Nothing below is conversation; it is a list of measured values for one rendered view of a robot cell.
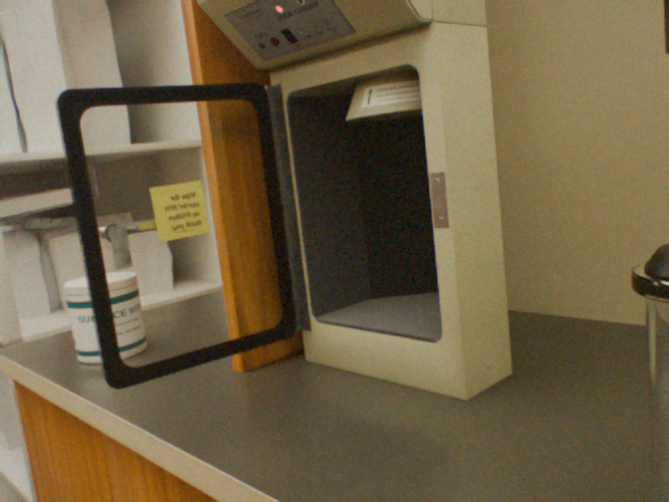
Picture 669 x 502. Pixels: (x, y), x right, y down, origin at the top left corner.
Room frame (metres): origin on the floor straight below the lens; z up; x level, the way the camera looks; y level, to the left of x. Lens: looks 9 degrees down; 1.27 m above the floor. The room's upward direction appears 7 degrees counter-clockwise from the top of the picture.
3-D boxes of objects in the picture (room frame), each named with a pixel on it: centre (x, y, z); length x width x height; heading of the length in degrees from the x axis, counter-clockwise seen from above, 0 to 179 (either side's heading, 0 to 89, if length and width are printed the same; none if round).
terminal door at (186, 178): (0.90, 0.20, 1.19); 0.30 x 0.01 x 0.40; 125
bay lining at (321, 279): (0.97, -0.13, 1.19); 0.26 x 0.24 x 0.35; 42
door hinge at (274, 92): (0.99, 0.07, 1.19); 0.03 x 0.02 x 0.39; 42
